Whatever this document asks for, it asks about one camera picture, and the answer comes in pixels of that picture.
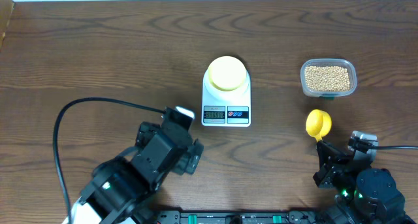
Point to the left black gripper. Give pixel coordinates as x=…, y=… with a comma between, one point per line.
x=189, y=160

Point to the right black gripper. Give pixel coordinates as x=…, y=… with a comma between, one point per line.
x=329, y=166

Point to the yellow measuring scoop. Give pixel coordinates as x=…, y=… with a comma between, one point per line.
x=318, y=124

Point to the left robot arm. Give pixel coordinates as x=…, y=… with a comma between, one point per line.
x=121, y=187

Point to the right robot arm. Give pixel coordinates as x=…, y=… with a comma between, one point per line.
x=365, y=194

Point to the white digital kitchen scale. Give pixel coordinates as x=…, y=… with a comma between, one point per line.
x=226, y=108

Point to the pale yellow bowl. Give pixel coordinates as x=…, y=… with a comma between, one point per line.
x=227, y=73

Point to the clear plastic container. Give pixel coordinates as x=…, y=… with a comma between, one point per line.
x=323, y=62

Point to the soybeans pile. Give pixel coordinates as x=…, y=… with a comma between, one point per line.
x=329, y=78

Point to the cardboard panel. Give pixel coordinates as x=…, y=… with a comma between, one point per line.
x=6, y=9

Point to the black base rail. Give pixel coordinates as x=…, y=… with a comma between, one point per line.
x=178, y=217

